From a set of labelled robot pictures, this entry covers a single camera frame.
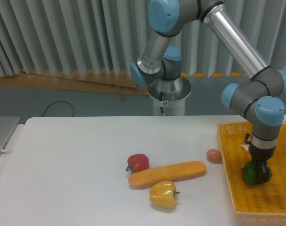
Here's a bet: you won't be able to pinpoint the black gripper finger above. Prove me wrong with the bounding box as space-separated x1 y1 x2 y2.
255 162 268 184

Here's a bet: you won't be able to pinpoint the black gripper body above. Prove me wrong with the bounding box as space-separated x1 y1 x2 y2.
248 145 275 169

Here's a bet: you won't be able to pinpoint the green bell pepper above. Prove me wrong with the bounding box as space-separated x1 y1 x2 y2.
242 160 272 185

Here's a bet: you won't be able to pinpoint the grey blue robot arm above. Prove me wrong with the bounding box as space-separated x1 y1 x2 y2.
130 0 286 185

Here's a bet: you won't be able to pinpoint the yellow wicker basket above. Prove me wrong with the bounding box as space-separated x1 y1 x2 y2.
217 121 286 218

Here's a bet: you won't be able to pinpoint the yellow bell pepper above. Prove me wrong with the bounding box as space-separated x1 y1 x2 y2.
149 181 180 208

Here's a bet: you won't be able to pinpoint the red bell pepper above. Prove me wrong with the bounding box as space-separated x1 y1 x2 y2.
126 153 149 173

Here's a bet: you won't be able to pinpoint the white paper tag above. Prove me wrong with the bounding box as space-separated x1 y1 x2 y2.
240 145 249 152

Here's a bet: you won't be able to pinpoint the brown egg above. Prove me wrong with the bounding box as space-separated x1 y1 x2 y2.
206 149 222 163

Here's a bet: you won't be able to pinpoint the orange bread loaf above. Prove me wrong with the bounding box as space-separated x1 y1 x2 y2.
128 161 207 187

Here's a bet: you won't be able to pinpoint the grey pleated curtain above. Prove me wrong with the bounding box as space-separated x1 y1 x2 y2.
0 0 286 76

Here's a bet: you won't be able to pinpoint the brown cardboard sheet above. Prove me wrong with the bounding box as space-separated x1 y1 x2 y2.
0 68 148 100

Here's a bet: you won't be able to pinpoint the silver laptop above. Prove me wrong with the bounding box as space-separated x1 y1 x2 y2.
0 116 20 156

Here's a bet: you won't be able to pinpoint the black floor cable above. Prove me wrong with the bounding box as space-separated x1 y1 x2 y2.
38 100 75 118

